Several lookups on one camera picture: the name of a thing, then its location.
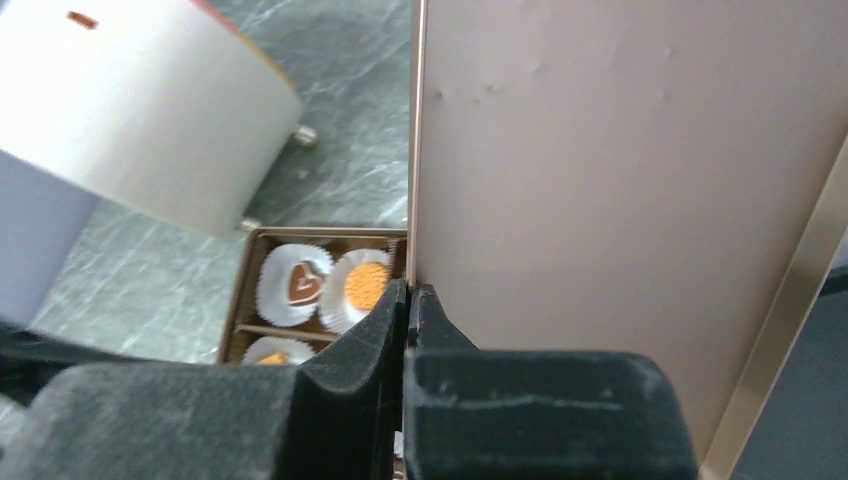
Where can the white paper cup liner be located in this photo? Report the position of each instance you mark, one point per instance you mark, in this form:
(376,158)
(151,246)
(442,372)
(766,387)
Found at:
(297,351)
(271,289)
(336,314)

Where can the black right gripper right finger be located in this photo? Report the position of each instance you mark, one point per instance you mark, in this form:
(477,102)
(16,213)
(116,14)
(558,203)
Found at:
(490,414)

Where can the brown heart cookie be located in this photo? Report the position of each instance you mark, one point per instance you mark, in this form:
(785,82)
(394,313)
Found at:
(305,285)

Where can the cream cylindrical container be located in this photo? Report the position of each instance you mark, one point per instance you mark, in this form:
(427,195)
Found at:
(164,107)

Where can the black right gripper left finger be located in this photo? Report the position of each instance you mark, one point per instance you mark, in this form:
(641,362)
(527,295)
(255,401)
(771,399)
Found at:
(331,417)

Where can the round orange cookie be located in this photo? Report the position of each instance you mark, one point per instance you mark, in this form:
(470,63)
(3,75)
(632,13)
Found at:
(365,284)

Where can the brown box lid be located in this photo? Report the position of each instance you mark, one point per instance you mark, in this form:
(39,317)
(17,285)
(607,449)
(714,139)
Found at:
(661,177)

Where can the brown divided cookie box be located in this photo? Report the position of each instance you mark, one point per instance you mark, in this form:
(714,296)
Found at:
(244,325)

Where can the square orange cookie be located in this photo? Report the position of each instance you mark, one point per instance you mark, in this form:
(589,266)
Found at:
(273,359)

